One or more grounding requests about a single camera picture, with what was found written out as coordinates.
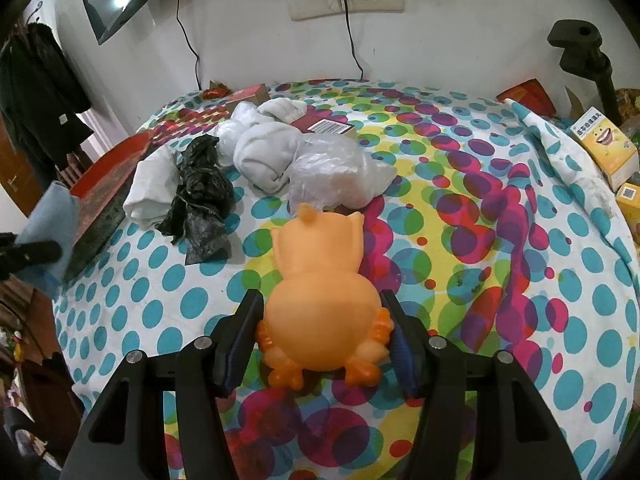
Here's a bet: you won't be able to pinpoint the light blue towel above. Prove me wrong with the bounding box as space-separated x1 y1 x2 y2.
15 181 78 299

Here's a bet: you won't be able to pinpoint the orange rubber animal toy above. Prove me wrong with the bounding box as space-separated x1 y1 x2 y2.
256 203 394 391

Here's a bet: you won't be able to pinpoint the black plastic bag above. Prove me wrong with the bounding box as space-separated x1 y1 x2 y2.
156 134 234 266

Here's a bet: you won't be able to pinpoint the white cloth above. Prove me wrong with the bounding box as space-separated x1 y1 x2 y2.
122 145 179 228

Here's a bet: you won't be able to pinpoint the clear plastic bag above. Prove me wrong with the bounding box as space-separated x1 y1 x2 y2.
288 133 397 214

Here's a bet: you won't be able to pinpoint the red barcode box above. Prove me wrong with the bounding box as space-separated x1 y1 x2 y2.
292 114 357 140

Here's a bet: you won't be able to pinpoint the white twisted sock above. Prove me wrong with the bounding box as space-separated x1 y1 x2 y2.
212 98 308 167

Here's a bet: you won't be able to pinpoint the brown red small box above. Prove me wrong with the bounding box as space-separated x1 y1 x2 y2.
224 84 270 113

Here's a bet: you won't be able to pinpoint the round red rusty tray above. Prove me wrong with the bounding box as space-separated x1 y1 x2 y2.
63 132 150 283

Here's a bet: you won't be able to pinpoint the dark hanging clothes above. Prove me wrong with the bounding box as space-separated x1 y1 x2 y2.
1 23 93 188

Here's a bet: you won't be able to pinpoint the red orange snack wrapper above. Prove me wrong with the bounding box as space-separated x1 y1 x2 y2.
202 80 232 100

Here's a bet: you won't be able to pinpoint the yellow medicine box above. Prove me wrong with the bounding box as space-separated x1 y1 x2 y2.
616 182 640 244
570 107 639 192

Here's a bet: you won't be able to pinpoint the red orange packet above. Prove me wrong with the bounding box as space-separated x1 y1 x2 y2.
496 78 556 117

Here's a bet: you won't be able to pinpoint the black clamp stand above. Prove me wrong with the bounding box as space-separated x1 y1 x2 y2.
547 20 623 126

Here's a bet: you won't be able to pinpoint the black monitor cable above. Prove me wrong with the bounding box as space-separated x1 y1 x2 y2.
174 0 203 92

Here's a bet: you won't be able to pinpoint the black power cable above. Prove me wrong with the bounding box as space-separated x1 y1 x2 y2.
340 0 367 82

